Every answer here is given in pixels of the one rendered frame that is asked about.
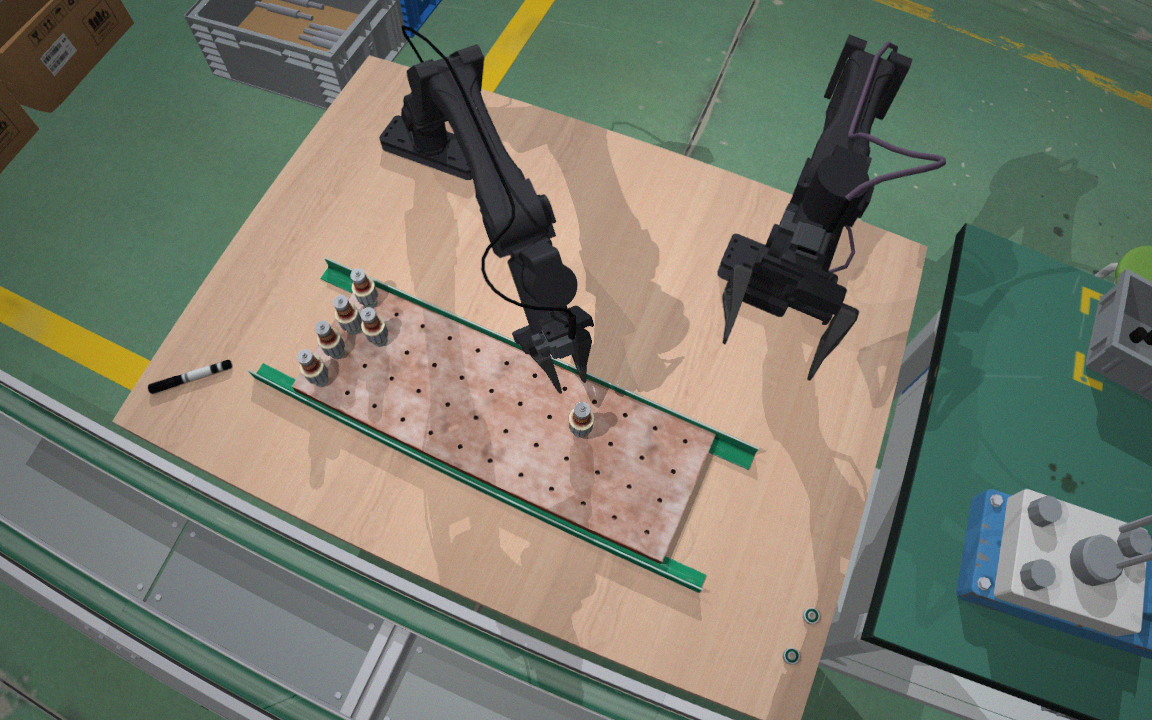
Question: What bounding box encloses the green and grey conveyor belt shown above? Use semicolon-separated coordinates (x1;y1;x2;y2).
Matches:
0;370;733;720

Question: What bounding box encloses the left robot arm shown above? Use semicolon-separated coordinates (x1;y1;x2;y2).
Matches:
721;35;912;270

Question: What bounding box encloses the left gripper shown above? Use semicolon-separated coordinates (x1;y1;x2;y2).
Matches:
722;233;859;381

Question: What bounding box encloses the yellow floor marking strip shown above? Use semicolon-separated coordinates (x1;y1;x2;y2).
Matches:
0;286;150;391

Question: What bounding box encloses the yellow floor marking stripe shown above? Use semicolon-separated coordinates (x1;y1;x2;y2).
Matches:
482;0;555;92

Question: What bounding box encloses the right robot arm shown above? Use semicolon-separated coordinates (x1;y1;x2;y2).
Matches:
379;44;578;308

